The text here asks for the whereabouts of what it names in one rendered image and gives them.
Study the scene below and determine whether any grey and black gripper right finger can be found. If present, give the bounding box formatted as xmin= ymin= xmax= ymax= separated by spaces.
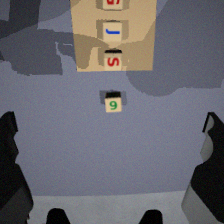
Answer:
xmin=181 ymin=112 xmax=224 ymax=224

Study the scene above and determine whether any tan flat mat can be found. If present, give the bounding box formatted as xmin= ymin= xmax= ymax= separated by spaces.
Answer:
xmin=70 ymin=0 xmax=157 ymax=72

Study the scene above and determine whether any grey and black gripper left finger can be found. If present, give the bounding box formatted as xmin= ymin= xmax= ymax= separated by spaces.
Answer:
xmin=0 ymin=111 xmax=34 ymax=224

